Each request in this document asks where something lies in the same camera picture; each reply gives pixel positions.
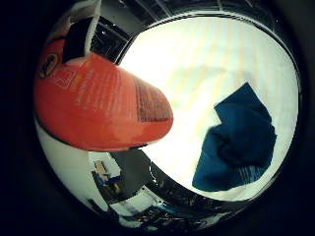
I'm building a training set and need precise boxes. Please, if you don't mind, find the blue cloth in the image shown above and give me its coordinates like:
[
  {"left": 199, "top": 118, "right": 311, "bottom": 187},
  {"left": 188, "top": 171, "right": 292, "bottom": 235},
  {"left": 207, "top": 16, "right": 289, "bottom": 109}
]
[{"left": 191, "top": 82, "right": 278, "bottom": 193}]

